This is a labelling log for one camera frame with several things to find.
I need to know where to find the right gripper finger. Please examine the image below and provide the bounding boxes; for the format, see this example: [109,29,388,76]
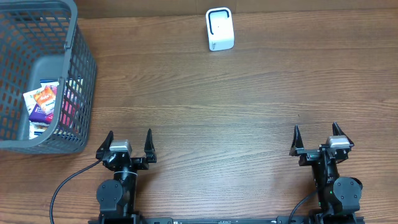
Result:
[289,124,304,156]
[332,122,354,147]

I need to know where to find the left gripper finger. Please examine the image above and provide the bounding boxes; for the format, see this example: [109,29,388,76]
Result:
[96,131,114,160]
[144,129,157,163]

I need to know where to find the yellow snack bag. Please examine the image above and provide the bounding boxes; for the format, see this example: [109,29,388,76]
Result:
[29,79,60,140]

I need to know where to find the small orange tissue pack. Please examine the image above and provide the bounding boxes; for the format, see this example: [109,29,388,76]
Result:
[33,85,56,114]

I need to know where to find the white floral pouch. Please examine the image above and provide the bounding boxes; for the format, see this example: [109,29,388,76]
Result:
[23,87,44,114]

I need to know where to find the purple red soft package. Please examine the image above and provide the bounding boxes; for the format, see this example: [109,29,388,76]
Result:
[29,104,53,124]

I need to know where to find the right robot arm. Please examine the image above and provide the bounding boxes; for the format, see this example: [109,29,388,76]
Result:
[287,123,364,223]

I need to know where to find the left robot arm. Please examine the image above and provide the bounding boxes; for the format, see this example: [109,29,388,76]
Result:
[96,130,157,224]

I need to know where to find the white barcode scanner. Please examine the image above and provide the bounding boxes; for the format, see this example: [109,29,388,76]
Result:
[205,7,234,52]

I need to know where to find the grey plastic mesh basket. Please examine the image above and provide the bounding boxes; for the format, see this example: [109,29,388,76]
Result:
[1,1,97,154]

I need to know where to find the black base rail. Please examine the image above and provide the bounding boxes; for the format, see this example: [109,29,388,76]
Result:
[88,216,365,224]

